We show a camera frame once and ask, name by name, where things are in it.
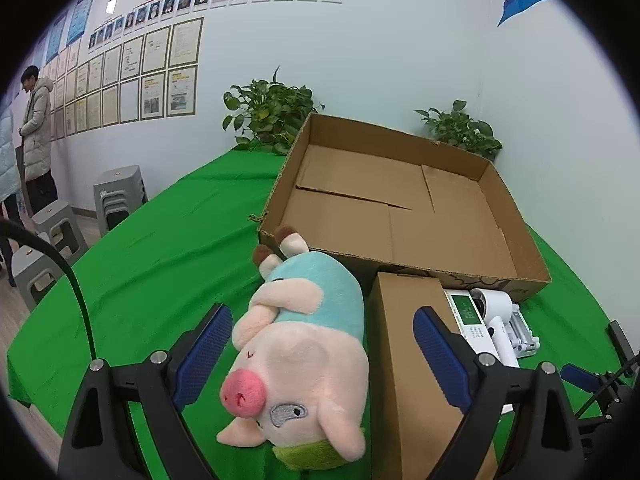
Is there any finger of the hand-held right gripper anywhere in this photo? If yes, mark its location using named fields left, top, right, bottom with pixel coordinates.
left=560, top=362, right=632, bottom=423
left=606, top=320, right=640, bottom=376

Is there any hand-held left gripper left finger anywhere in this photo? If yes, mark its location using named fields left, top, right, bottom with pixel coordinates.
left=59, top=302, right=234, bottom=480

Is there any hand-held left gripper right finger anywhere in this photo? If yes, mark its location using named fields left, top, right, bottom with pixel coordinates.
left=413, top=305, right=586, bottom=480

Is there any small brown cardboard box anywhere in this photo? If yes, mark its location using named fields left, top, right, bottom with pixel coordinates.
left=367, top=271, right=501, bottom=480

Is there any white box with green label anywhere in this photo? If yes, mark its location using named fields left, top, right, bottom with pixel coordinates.
left=442, top=287, right=521, bottom=416

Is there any white hair dryer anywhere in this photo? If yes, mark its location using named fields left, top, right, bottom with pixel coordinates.
left=470, top=288, right=541, bottom=358

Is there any pink pig plush toy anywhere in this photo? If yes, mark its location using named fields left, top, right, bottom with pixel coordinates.
left=216, top=225, right=371, bottom=472

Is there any large cardboard box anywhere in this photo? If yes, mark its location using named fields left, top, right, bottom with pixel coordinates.
left=248, top=112, right=552, bottom=303

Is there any green tablecloth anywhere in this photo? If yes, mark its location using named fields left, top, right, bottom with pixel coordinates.
left=5, top=147, right=631, bottom=480

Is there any grey plastic stool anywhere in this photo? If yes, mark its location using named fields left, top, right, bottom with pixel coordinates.
left=11, top=232, right=76, bottom=311
left=31, top=199, right=90, bottom=266
left=93, top=165, right=149, bottom=238

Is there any small green potted plant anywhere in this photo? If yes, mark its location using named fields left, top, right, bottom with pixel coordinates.
left=415, top=100, right=503, bottom=162

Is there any bushy green potted plant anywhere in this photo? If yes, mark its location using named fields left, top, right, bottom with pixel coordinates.
left=222, top=66, right=326, bottom=156

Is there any black cable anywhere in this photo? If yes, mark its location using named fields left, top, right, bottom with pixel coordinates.
left=0, top=217, right=98, bottom=361

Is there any wall of framed certificates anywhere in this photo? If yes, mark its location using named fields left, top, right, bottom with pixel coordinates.
left=37, top=16, right=205, bottom=146

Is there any blue wall poster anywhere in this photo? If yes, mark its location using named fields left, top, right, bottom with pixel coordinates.
left=46, top=10, right=68, bottom=63
left=66, top=0, right=98, bottom=46

